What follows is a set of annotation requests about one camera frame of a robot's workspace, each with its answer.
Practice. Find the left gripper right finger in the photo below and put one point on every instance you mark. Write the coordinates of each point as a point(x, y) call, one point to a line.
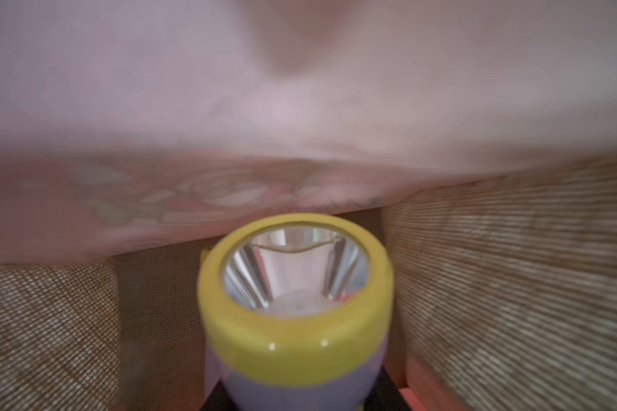
point(385, 395)

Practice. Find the red jute tote bag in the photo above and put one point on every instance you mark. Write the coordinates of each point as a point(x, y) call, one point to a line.
point(476, 140)

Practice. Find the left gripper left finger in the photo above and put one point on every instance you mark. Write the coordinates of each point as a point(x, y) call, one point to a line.
point(218, 399)

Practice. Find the purple flashlight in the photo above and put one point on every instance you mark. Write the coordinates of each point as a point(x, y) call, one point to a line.
point(297, 311)

